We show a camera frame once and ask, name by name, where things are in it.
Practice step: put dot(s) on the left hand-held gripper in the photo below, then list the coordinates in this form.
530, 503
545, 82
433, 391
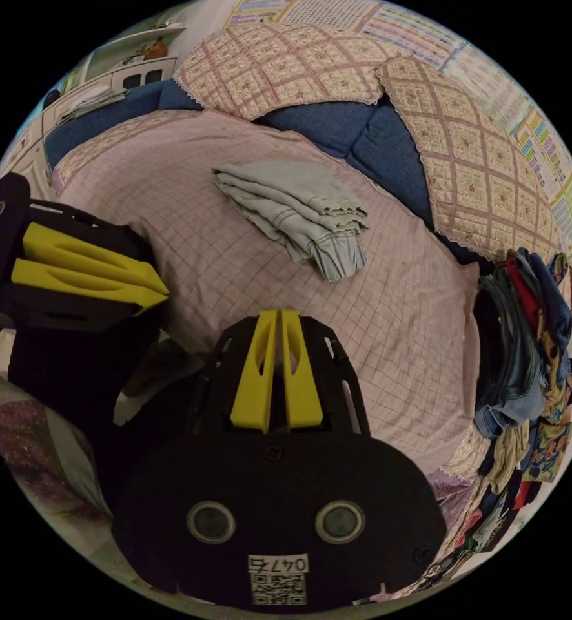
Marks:
9, 190

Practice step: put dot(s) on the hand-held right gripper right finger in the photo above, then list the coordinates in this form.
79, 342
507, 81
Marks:
301, 397

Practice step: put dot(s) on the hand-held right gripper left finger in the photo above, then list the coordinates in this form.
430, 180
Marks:
254, 387

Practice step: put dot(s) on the light blue jeans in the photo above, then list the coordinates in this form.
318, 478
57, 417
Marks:
286, 198

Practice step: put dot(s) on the bed with pink checked sheet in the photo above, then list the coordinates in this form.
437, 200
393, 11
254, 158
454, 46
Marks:
402, 339

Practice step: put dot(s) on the white folded cloth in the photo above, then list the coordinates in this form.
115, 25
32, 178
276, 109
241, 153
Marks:
90, 102

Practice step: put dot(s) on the white cupboard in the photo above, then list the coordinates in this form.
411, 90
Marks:
121, 58

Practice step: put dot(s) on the pile of clothes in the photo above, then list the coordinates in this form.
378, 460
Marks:
518, 349

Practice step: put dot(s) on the blue padded quilt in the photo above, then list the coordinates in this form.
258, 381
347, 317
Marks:
344, 128

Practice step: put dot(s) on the large patchwork floral pillow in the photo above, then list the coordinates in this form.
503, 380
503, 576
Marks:
286, 63

